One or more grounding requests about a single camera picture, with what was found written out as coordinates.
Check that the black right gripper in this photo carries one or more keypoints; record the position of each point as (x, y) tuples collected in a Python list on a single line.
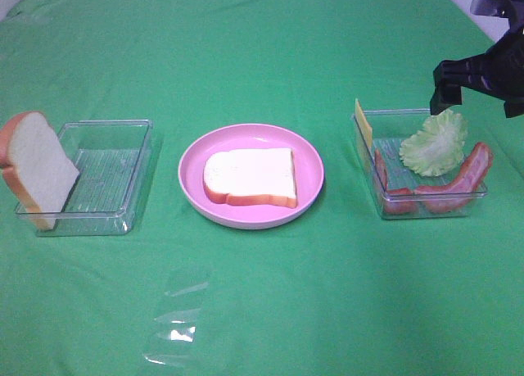
[(498, 72)]

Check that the green lettuce leaf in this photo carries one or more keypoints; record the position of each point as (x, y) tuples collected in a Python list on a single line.
[(437, 147)]

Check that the bacon strip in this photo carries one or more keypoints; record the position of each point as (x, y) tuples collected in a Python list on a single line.
[(452, 196), (392, 200)]

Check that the white bread slice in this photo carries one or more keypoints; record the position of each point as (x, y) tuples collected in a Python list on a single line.
[(251, 176), (35, 166)]

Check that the clear right plastic container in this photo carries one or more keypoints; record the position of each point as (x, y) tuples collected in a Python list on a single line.
[(390, 128)]

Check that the clear plastic container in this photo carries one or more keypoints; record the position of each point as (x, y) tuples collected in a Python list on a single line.
[(114, 162), (390, 128)]

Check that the yellow cheese slice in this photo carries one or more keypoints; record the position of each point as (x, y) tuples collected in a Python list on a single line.
[(365, 136)]

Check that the green tablecloth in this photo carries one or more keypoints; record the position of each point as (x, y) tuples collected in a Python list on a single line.
[(340, 291)]

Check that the pink round plate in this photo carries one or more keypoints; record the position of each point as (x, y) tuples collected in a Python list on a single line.
[(309, 173)]

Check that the clear left plastic container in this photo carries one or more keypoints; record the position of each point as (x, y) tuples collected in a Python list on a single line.
[(114, 162)]

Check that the clear tape patch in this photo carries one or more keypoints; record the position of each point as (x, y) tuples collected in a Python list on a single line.
[(173, 329)]

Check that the leaning white bread slice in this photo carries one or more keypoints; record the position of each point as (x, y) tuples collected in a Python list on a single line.
[(35, 166)]

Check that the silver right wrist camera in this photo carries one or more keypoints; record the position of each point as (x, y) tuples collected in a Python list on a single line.
[(500, 8)]

